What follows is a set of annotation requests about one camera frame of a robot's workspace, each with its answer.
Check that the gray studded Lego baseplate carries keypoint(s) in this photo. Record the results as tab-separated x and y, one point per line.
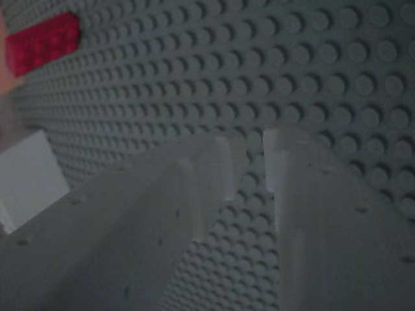
227	64

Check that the red Lego brick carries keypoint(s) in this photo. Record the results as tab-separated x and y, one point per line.
42	45

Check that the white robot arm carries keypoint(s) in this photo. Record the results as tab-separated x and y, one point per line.
29	181

